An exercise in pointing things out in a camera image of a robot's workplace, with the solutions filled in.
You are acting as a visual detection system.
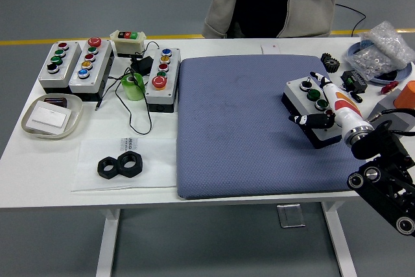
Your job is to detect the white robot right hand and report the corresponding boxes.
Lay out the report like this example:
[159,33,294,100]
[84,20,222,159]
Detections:
[288,71,372,138]

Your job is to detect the grey five-button box, narrow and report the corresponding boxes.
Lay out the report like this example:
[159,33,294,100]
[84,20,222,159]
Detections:
[144,47,182,114]

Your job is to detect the grey five-button box, blue end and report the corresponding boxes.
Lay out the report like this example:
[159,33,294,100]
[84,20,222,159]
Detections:
[67,36,114,102]

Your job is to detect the grey four-button control box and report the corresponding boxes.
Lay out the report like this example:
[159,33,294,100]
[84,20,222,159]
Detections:
[38,41,82,95]

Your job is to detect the black module with green terminal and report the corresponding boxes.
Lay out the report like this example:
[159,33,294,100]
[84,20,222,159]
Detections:
[339,69,369,102]

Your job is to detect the grey flat sheet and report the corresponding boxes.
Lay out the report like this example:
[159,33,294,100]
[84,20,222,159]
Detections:
[368,90,415,135]

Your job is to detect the black metal gear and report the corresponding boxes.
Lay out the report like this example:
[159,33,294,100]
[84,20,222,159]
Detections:
[320,52,340,74]

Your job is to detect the small red clip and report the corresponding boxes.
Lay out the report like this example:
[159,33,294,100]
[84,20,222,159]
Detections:
[379,81,399,95]

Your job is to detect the clear bag of metal washers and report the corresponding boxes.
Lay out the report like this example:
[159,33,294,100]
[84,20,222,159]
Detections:
[345,43,403,82]

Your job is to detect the orange cylinder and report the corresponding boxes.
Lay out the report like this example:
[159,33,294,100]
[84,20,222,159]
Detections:
[394,80,415,109]

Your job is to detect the bubble wrap bag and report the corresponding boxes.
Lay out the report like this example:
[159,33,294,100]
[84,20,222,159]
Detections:
[359,21,415,70]

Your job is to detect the blue-grey padded mat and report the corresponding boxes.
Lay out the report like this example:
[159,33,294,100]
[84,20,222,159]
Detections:
[176,54,369,200]

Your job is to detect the person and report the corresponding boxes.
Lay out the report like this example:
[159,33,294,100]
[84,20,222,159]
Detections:
[201,0,351,39]

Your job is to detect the white table leg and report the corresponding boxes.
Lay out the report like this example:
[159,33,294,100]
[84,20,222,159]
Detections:
[95,207,121,277]
[320,200,357,277]

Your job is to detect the clear printed plastic bag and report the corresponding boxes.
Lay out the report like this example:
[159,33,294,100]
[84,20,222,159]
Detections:
[70,137,178,193]

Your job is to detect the black power adapter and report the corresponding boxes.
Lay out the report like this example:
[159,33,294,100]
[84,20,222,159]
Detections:
[129,56,154,75]

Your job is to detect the green tape roll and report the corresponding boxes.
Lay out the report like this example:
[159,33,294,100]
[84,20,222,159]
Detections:
[121,73,145,102]

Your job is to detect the large black hex nut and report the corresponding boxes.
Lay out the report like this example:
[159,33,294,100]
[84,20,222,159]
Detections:
[116,151,143,178]

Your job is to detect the small black hex nut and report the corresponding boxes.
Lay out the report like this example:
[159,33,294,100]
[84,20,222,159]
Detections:
[97,156,121,180]

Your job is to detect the white shallow dish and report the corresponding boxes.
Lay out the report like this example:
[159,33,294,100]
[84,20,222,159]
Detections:
[21,94,84,141]

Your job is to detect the dark red small block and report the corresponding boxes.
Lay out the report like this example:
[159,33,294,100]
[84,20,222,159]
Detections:
[43,97,68,109]

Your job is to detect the black cable on floor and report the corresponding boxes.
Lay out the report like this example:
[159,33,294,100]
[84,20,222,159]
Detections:
[335,3,367,36]

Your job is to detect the silver bracket under table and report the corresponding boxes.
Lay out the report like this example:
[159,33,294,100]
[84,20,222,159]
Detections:
[277,204,306,228]

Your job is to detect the cream three-button switch box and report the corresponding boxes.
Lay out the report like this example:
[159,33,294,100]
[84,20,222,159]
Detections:
[109,29,147,58]

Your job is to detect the thin black adapter cable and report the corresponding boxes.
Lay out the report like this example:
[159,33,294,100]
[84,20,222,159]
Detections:
[95,41,160,136]

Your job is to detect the white wall switch plate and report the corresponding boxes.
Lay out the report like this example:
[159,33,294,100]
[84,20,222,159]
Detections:
[26,101,73,136]

